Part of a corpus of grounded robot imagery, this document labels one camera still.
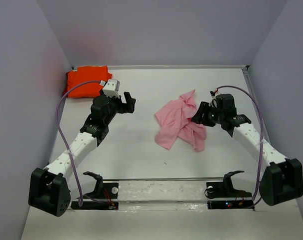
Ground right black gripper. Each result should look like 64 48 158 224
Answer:
189 101 224 127

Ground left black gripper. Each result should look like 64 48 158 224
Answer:
99 89 135 126

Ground pink t-shirt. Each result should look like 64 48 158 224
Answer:
154 89 207 152

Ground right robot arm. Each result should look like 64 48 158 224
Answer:
191 94 303 206

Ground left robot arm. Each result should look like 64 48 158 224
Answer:
28 92 136 217

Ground folded orange t-shirt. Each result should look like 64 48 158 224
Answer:
62 66 113 98

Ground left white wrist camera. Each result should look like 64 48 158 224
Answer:
102 79 120 98

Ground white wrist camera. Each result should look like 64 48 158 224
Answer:
209 89 221 99
102 79 120 98

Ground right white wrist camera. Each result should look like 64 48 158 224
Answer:
209 89 221 99

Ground aluminium table edge rail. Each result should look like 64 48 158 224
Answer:
107 65 249 71

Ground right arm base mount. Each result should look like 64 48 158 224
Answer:
204 170 255 210

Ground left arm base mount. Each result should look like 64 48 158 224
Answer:
69 171 119 211

